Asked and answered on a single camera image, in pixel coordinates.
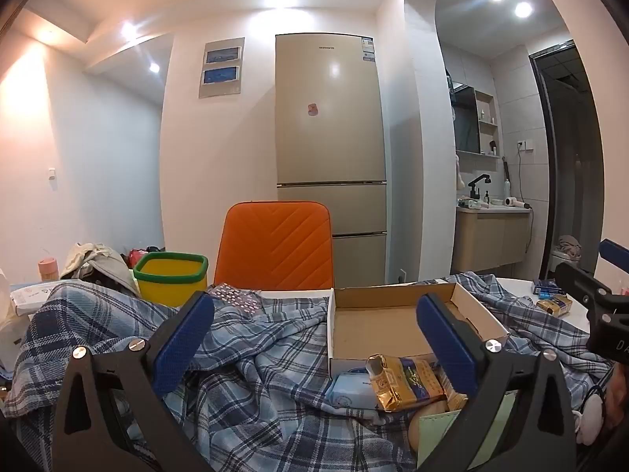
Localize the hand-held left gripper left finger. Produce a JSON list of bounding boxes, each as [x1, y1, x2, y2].
[[51, 291, 215, 472]]

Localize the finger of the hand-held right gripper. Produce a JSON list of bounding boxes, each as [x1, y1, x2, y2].
[[600, 238, 629, 267], [555, 260, 629, 325]]

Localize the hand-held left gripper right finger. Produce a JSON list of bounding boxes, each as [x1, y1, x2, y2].
[[417, 293, 578, 472]]

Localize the gold and blue cigarette pack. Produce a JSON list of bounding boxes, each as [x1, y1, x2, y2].
[[366, 354, 448, 411], [535, 295, 573, 317]]

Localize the cardboard box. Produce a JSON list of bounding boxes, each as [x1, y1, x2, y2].
[[327, 282, 510, 379]]

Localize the round wooden trinket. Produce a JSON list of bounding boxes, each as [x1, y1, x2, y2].
[[408, 400, 450, 458]]

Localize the black hair tie white pompoms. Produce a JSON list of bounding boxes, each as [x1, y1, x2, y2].
[[574, 384, 610, 446]]

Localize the blue wet wipes pack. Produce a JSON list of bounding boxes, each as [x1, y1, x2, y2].
[[324, 372, 385, 409]]

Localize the person's right hand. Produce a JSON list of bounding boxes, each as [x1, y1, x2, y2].
[[607, 366, 629, 433]]

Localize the white toilet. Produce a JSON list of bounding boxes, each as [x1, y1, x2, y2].
[[548, 235, 584, 281]]

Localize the dark blue cigarette pack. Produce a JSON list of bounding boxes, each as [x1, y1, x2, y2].
[[533, 279, 563, 299]]

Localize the yellow bin green rim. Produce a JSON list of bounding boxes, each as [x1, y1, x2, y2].
[[134, 252, 210, 308]]

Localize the pill blister sheet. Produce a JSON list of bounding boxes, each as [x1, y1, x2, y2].
[[207, 284, 263, 313]]

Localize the blue plaid blanket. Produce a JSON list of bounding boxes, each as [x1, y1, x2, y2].
[[0, 270, 615, 472]]

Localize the beige vanity cabinet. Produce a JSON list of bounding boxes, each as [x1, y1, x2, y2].
[[452, 206, 534, 274]]

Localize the black framed glass door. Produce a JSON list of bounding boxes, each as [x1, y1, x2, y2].
[[530, 42, 606, 281]]

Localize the pile of beige clothes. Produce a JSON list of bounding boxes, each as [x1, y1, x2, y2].
[[60, 242, 141, 301]]

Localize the orange quilted chair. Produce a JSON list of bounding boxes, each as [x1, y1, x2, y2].
[[213, 201, 335, 292]]

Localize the black faucet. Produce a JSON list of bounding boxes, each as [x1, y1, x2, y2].
[[467, 173, 492, 201]]

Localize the white paper box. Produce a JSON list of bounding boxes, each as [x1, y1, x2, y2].
[[10, 280, 56, 316]]

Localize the bathroom mirror cabinet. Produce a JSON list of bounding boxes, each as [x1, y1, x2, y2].
[[452, 81, 481, 154]]

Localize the gold three-door fridge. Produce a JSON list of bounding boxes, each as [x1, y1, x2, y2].
[[274, 33, 389, 287]]

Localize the beige wall shelf niche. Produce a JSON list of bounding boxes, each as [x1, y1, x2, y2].
[[475, 91, 501, 158]]

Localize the grey wall electrical panel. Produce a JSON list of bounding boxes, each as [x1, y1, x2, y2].
[[199, 37, 245, 100]]

